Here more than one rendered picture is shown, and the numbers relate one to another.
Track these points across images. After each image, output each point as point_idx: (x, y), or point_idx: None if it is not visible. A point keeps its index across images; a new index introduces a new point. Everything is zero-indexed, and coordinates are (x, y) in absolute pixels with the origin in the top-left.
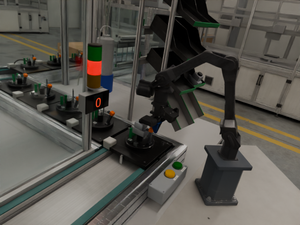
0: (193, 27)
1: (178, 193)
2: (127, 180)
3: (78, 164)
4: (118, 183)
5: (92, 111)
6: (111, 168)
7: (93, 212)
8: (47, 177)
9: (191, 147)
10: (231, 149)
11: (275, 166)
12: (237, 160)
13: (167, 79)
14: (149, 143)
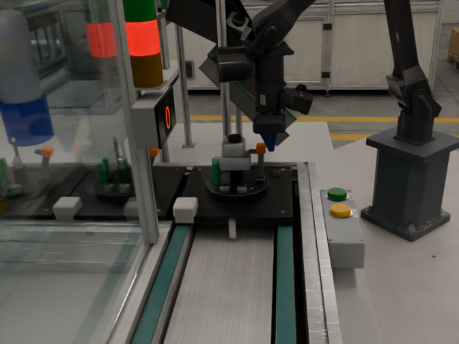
0: None
1: None
2: (283, 253)
3: (165, 273)
4: (263, 270)
5: (165, 140)
6: (224, 255)
7: (291, 328)
8: (135, 320)
9: None
10: (425, 121)
11: None
12: (434, 138)
13: (283, 25)
14: (264, 178)
